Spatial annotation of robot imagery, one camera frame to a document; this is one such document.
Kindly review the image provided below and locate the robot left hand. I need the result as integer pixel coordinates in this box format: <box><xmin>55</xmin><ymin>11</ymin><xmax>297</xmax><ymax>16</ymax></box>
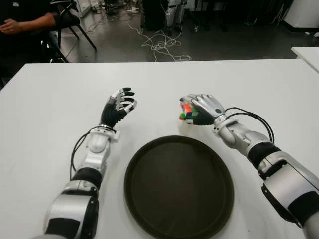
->
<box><xmin>100</xmin><ymin>87</ymin><xmax>138</xmax><ymax>129</ymax></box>

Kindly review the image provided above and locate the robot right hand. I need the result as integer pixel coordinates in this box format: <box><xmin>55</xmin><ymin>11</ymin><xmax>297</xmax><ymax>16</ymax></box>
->
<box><xmin>179</xmin><ymin>94</ymin><xmax>226</xmax><ymax>126</ymax></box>

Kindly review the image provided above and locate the multicolour Rubik's cube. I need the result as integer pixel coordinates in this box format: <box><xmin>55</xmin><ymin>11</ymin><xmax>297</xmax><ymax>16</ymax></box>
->
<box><xmin>179</xmin><ymin>101</ymin><xmax>200</xmax><ymax>121</ymax></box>

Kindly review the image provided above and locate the round dark brown plate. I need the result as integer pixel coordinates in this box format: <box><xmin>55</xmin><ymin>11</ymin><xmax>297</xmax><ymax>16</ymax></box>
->
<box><xmin>123</xmin><ymin>135</ymin><xmax>235</xmax><ymax>239</ymax></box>

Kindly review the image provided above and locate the white humanoid robot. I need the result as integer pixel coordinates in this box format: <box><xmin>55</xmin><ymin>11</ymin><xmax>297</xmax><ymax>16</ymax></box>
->
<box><xmin>166</xmin><ymin>0</ymin><xmax>185</xmax><ymax>35</ymax></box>

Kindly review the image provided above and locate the black metal chair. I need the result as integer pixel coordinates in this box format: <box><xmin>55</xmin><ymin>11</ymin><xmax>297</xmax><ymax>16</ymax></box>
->
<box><xmin>49</xmin><ymin>0</ymin><xmax>97</xmax><ymax>63</ymax></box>

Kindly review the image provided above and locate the black cabinet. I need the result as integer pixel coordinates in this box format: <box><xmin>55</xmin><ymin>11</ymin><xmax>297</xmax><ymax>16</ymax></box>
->
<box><xmin>142</xmin><ymin>0</ymin><xmax>167</xmax><ymax>31</ymax></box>

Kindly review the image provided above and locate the white side table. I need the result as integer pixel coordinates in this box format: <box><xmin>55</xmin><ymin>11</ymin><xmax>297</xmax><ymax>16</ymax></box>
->
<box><xmin>291</xmin><ymin>46</ymin><xmax>319</xmax><ymax>74</ymax></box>

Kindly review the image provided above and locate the white cabinet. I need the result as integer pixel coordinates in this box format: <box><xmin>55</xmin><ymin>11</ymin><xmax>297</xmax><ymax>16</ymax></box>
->
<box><xmin>283</xmin><ymin>0</ymin><xmax>319</xmax><ymax>34</ymax></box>

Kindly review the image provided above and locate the seated person black shirt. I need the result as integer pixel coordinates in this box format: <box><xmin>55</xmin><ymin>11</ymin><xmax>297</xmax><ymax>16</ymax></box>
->
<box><xmin>0</xmin><ymin>0</ymin><xmax>60</xmax><ymax>84</ymax></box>

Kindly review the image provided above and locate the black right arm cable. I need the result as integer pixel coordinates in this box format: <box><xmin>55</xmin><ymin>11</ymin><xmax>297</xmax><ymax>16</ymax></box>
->
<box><xmin>224</xmin><ymin>107</ymin><xmax>275</xmax><ymax>144</ymax></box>

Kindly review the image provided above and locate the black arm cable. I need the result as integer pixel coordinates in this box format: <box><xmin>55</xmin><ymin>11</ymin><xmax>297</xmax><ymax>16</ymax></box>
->
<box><xmin>70</xmin><ymin>126</ymin><xmax>117</xmax><ymax>175</ymax></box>
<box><xmin>224</xmin><ymin>107</ymin><xmax>275</xmax><ymax>144</ymax></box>

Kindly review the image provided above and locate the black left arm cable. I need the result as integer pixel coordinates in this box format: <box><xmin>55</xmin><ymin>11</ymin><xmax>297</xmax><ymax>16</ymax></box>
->
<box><xmin>70</xmin><ymin>126</ymin><xmax>117</xmax><ymax>175</ymax></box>

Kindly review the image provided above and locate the tangled white floor cable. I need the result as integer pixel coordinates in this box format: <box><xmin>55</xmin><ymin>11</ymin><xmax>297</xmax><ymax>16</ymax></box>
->
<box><xmin>127</xmin><ymin>19</ymin><xmax>192</xmax><ymax>62</ymax></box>

